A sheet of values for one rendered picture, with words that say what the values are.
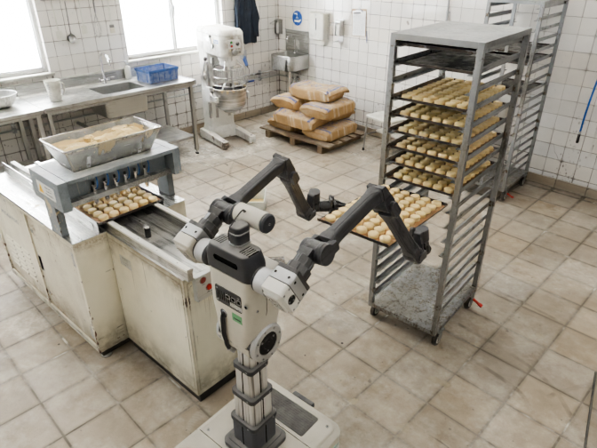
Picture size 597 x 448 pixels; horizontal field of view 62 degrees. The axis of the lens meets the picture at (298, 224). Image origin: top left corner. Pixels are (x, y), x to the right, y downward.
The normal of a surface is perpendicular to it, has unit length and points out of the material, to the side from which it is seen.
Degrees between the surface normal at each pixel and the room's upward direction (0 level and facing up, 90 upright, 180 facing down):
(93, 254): 90
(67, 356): 0
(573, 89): 90
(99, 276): 90
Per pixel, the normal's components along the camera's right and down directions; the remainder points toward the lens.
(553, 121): -0.71, 0.34
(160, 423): 0.00, -0.88
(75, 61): 0.71, 0.34
